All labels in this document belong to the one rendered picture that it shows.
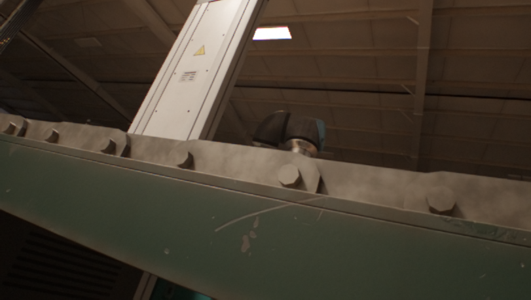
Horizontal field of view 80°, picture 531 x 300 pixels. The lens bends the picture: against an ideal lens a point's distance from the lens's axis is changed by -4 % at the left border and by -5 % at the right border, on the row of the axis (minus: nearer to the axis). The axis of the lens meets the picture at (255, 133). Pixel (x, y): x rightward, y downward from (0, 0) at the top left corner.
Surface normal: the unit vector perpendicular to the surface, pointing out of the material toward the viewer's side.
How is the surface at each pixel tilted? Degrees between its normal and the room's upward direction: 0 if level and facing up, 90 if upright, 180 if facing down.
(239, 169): 90
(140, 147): 90
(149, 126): 90
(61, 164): 90
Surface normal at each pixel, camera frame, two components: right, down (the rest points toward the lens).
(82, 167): -0.35, -0.49
